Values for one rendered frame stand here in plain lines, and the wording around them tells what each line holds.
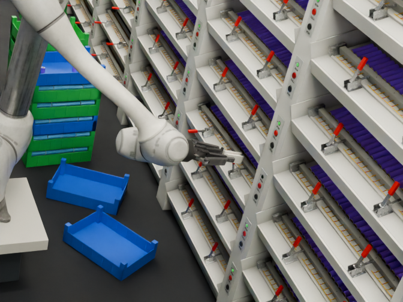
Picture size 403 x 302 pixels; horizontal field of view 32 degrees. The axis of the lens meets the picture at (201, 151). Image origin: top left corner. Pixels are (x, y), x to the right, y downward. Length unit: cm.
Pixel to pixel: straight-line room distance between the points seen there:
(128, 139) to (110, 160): 112
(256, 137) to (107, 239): 82
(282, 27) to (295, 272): 72
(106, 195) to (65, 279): 56
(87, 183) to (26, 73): 86
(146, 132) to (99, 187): 107
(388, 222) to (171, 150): 64
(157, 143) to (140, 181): 116
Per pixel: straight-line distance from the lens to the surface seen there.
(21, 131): 246
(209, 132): 261
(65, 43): 210
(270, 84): 220
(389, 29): 173
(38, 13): 207
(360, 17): 180
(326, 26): 195
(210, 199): 262
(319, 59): 197
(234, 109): 242
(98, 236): 280
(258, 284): 231
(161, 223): 294
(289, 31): 211
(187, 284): 269
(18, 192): 258
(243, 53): 238
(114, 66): 387
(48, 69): 308
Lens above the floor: 176
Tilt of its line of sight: 30 degrees down
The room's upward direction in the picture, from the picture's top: 14 degrees clockwise
